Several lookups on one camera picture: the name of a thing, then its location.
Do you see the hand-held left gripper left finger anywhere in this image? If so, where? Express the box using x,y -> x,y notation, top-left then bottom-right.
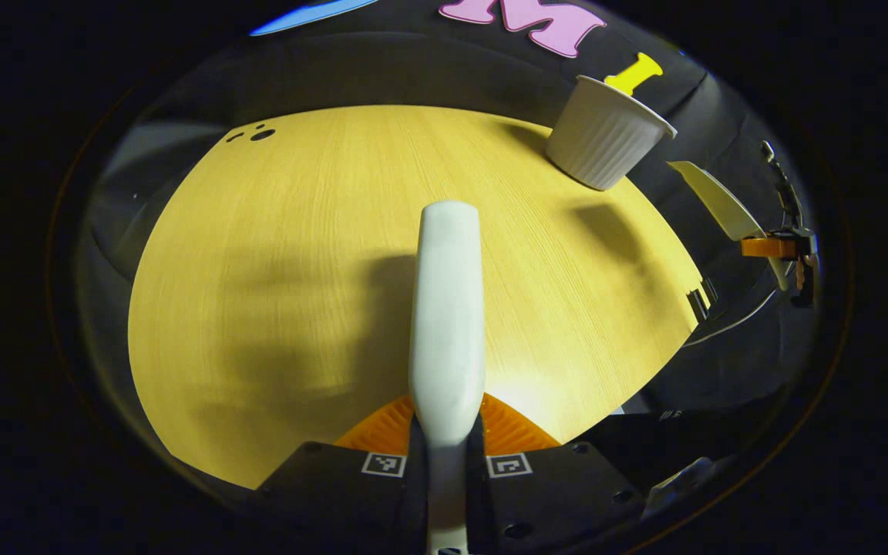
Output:
255,395 -> 429,555

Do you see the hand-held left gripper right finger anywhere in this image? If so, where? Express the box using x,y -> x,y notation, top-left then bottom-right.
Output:
466,392 -> 645,555

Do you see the wooden desktop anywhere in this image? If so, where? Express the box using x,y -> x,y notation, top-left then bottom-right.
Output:
128,104 -> 711,490

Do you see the white ribbed garbage bin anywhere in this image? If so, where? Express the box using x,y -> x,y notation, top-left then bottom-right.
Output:
545,75 -> 678,191

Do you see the white plastic dustpan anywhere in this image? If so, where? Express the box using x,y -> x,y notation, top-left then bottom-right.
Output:
668,160 -> 790,292

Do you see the black backdrop cloth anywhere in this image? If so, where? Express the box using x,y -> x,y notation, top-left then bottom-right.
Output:
78,0 -> 822,463

